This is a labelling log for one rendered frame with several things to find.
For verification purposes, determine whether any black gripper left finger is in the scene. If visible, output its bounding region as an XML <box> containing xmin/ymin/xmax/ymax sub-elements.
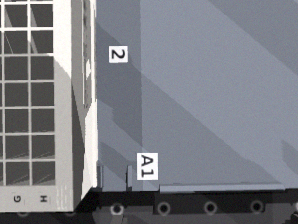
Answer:
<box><xmin>111</xmin><ymin>215</ymin><xmax>128</xmax><ymax>224</ymax></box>

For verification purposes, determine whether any dark grey perforated base plate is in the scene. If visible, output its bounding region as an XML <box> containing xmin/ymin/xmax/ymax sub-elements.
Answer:
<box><xmin>0</xmin><ymin>188</ymin><xmax>298</xmax><ymax>224</ymax></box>

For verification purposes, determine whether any white deep-well block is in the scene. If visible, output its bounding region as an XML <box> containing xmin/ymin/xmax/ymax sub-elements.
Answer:
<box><xmin>0</xmin><ymin>0</ymin><xmax>98</xmax><ymax>212</ymax></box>

